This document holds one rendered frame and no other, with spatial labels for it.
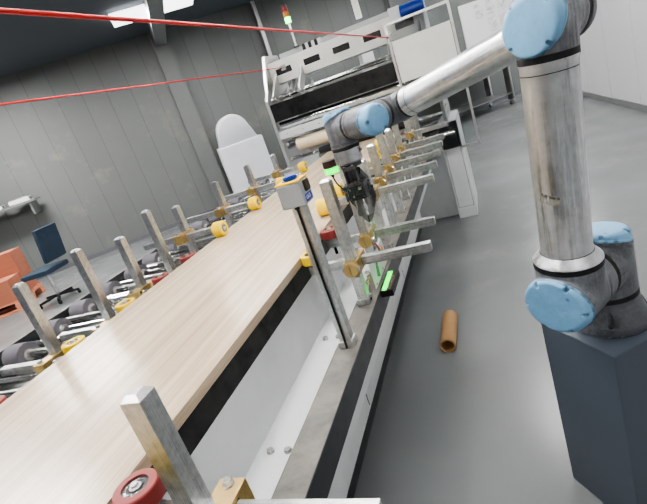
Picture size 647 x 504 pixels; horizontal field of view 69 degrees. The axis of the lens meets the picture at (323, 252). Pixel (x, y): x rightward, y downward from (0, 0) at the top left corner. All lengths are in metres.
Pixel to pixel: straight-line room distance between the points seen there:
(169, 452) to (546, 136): 0.89
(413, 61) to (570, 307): 3.26
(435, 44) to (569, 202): 3.18
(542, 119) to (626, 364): 0.66
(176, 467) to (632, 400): 1.13
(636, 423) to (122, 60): 9.16
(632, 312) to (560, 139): 0.54
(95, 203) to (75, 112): 1.61
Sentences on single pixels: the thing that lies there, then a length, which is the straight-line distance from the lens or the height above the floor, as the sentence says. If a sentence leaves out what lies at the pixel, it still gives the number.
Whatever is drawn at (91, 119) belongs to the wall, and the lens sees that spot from 9.63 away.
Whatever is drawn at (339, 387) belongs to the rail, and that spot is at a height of 0.70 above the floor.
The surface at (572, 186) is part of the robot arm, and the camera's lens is 1.13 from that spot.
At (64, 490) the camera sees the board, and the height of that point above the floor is 0.90.
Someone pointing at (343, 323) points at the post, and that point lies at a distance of 1.39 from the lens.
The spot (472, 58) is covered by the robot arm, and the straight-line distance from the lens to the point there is 1.31.
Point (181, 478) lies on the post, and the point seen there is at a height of 0.98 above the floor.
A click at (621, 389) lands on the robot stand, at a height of 0.50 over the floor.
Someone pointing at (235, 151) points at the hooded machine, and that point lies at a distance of 8.60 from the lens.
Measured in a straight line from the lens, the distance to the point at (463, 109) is 4.22.
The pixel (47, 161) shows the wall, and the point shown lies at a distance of 9.76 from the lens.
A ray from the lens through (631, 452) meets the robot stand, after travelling 1.57.
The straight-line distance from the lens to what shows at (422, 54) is 4.20.
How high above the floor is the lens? 1.40
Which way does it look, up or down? 17 degrees down
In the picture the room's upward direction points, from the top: 19 degrees counter-clockwise
